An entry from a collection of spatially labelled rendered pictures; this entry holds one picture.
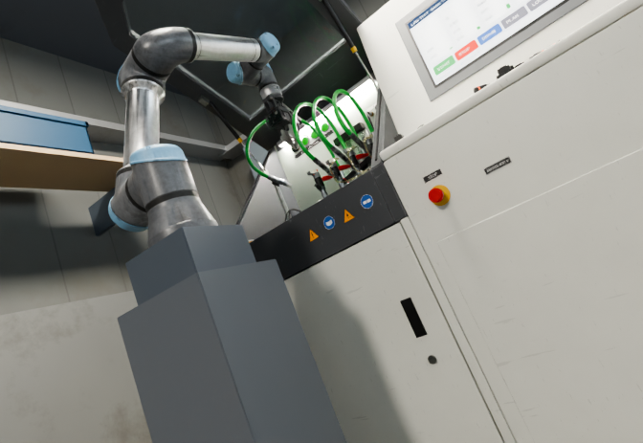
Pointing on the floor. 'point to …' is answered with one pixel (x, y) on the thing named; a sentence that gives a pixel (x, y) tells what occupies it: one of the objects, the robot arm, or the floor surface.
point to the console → (536, 210)
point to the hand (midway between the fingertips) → (297, 145)
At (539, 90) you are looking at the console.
